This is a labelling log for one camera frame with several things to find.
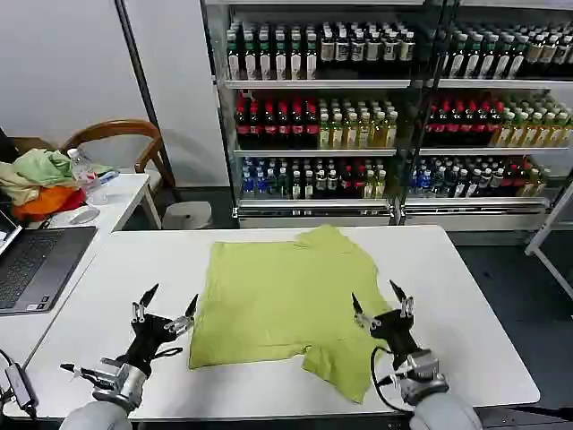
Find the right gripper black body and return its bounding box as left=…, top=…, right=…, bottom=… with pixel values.
left=371, top=309, right=423, bottom=360

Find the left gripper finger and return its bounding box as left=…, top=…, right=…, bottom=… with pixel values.
left=163, top=293, right=200, bottom=334
left=132, top=282, right=160, bottom=323

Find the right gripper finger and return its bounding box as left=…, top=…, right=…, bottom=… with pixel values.
left=351, top=292, right=378, bottom=332
left=389, top=279, right=415, bottom=319

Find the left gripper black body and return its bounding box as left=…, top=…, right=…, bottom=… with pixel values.
left=126, top=313, right=181, bottom=373

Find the yellow-green shirt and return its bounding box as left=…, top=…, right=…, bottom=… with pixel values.
left=187, top=224, right=395, bottom=404

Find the small white stool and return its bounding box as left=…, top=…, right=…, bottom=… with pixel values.
left=161, top=201, right=212, bottom=230

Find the white computer mouse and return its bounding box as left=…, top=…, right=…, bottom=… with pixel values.
left=69, top=207, right=101, bottom=225

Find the white side desk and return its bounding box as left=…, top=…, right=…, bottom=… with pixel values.
left=0, top=173, right=163, bottom=359

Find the dark grey laptop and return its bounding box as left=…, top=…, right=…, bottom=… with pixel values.
left=0, top=210, right=98, bottom=314

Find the orange cloth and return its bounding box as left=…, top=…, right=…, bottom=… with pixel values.
left=12, top=185, right=86, bottom=221

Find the clear plastic water bottle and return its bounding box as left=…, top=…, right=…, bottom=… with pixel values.
left=66, top=149, right=98, bottom=194

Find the beige cloth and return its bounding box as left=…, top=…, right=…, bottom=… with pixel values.
left=0, top=160, right=46, bottom=208

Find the pale green cloth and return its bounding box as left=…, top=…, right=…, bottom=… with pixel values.
left=12, top=149, right=75, bottom=185

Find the brown wooden chair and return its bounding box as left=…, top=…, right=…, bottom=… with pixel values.
left=60, top=119, right=167, bottom=198

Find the slanted black pole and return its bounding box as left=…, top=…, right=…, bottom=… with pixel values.
left=114, top=0, right=183, bottom=202

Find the shelf of bottled drinks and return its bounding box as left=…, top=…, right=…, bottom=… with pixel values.
left=402, top=0, right=573, bottom=232
left=201, top=0, right=411, bottom=229

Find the black monitor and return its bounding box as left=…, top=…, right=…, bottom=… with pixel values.
left=0, top=127, right=20, bottom=156

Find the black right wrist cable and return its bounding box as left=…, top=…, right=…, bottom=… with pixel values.
left=370, top=347, right=415, bottom=411

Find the black cable adapter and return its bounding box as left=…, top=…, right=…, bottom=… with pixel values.
left=0, top=348, right=39, bottom=417

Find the white metal rack frame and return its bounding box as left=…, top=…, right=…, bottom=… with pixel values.
left=524, top=181, right=573, bottom=305

